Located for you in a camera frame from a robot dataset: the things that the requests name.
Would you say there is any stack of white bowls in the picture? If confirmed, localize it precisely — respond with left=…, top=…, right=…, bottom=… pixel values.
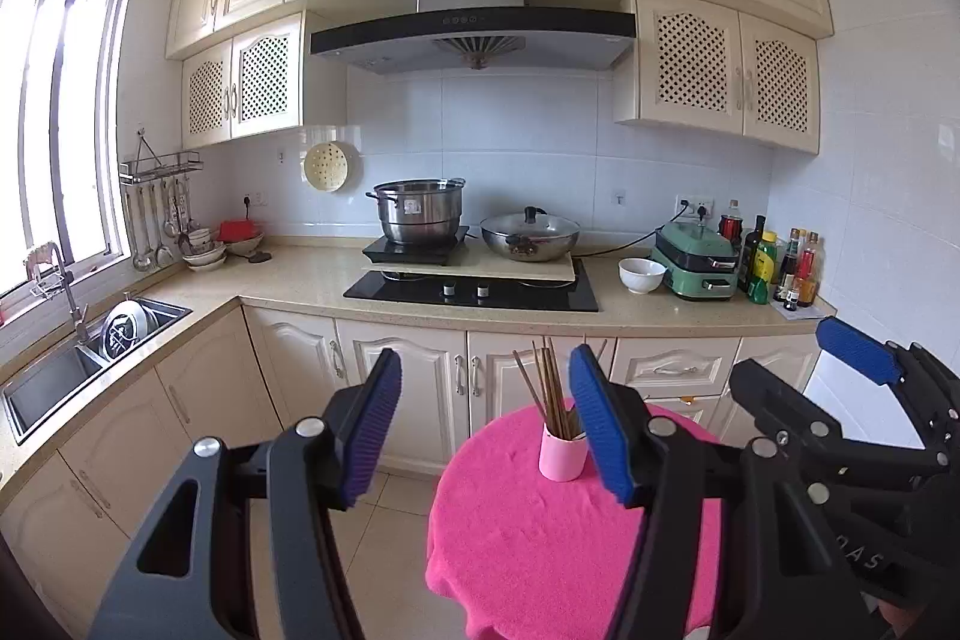
left=179, top=227, right=228, bottom=273

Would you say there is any soy sauce bottle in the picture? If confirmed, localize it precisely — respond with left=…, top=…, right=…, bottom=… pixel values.
left=775, top=227, right=800, bottom=301

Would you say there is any green yellow bottle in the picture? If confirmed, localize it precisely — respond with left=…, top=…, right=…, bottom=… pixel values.
left=745, top=229, right=779, bottom=307

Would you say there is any black glass gas stove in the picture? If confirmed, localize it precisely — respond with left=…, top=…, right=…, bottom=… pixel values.
left=342, top=260, right=602, bottom=314

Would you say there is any stainless steel pot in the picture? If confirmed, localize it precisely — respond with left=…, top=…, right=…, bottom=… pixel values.
left=365, top=178, right=468, bottom=247

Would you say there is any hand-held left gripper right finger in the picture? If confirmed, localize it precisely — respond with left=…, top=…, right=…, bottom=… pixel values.
left=567, top=343, right=895, bottom=640

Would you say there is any steel wok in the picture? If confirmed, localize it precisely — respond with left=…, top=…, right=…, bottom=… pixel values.
left=479, top=224, right=583, bottom=263

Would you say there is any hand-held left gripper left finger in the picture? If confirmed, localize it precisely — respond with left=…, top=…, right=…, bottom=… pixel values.
left=90, top=347, right=404, bottom=640

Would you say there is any steel faucet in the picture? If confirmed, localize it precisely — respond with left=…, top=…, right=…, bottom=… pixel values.
left=22, top=240, right=92, bottom=342

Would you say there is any green electric cooker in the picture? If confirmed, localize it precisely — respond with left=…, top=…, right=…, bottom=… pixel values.
left=649, top=221, right=740, bottom=302

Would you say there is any red label dark bottle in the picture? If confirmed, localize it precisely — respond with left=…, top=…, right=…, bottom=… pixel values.
left=718, top=198, right=746, bottom=248

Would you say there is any pink cup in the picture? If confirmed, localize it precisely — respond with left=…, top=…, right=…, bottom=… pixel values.
left=538, top=420, right=590, bottom=483

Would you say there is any round white plate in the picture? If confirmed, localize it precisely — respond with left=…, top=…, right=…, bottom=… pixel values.
left=99, top=298, right=148, bottom=361

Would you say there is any white bowl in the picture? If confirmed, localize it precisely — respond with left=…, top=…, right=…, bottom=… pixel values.
left=617, top=257, right=669, bottom=297

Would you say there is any black steel range hood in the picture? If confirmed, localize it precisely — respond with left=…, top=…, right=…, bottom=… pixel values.
left=308, top=0, right=639, bottom=76

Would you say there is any steel ladle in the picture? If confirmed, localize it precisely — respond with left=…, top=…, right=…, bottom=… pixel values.
left=130, top=182, right=152, bottom=273
left=153, top=182, right=173, bottom=267

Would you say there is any steel skimmer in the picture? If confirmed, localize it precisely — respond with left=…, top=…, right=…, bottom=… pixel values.
left=163, top=180, right=185, bottom=241

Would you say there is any glass wok lid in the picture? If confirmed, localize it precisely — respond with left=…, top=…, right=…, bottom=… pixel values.
left=479, top=206, right=581, bottom=241

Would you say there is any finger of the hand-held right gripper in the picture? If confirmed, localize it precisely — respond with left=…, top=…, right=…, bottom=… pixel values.
left=728, top=358, right=951, bottom=485
left=815, top=315, right=960, bottom=455

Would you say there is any red sauce bottle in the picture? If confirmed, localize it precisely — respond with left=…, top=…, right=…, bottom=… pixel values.
left=796, top=230, right=821, bottom=310

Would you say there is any steel wall utensil rack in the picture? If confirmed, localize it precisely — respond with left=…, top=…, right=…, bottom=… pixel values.
left=118, top=130, right=206, bottom=184

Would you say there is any steel sink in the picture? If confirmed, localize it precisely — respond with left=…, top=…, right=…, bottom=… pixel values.
left=0, top=298, right=195, bottom=447

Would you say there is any barred window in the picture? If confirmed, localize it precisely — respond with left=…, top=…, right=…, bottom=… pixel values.
left=0, top=0, right=134, bottom=305

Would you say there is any beige board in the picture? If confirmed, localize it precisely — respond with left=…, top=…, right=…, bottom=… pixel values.
left=361, top=253, right=578, bottom=286

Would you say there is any bunch of wooden chopsticks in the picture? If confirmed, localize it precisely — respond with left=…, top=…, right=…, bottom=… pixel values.
left=511, top=335, right=609, bottom=443

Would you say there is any cream perforated steamer plate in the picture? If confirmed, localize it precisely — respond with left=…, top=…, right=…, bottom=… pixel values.
left=301, top=140, right=353, bottom=192

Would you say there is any black induction cooker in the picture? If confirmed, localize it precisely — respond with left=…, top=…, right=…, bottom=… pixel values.
left=361, top=224, right=472, bottom=267

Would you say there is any cream lattice door cabinet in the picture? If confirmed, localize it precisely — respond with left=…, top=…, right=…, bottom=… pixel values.
left=613, top=0, right=821, bottom=154
left=179, top=9, right=308, bottom=151

